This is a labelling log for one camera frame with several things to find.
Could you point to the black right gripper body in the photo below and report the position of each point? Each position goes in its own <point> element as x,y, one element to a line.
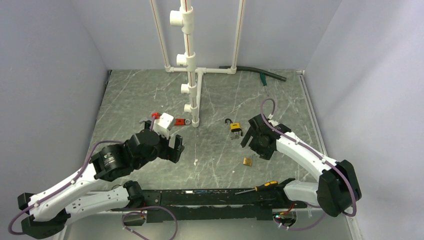
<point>256,144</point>

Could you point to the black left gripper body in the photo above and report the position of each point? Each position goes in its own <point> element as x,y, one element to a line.
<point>165,153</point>

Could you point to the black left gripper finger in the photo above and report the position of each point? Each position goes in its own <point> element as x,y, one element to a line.
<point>171,142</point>
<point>178,144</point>

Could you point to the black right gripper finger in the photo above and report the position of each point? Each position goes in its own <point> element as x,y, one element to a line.
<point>248,136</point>
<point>255,127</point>

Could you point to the yellow black padlock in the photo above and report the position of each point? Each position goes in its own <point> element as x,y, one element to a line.
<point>234,126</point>

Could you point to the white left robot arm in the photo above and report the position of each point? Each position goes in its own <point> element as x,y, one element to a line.
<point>47,213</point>

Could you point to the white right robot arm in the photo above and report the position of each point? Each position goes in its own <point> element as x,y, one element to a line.
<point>336,188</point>

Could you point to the brass padlock open shackle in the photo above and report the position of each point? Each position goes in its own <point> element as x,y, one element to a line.
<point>248,161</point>

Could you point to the yellow black screwdriver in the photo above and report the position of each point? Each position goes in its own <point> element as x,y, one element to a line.
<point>264,187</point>

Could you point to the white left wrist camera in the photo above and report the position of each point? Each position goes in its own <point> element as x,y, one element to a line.
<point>162,123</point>

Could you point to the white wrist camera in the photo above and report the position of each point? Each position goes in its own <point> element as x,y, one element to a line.
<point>162,123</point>
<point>271,121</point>

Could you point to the red handled adjustable wrench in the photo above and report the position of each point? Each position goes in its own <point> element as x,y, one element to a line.
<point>178,122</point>

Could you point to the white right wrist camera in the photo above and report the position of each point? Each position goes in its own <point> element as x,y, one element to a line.
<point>271,121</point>

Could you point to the green handled screwdriver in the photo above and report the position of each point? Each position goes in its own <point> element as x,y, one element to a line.
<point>264,82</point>

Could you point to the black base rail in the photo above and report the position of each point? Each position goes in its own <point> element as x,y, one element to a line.
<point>210,204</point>

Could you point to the white PVC pipe frame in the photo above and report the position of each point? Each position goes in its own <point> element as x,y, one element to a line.
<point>187,63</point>

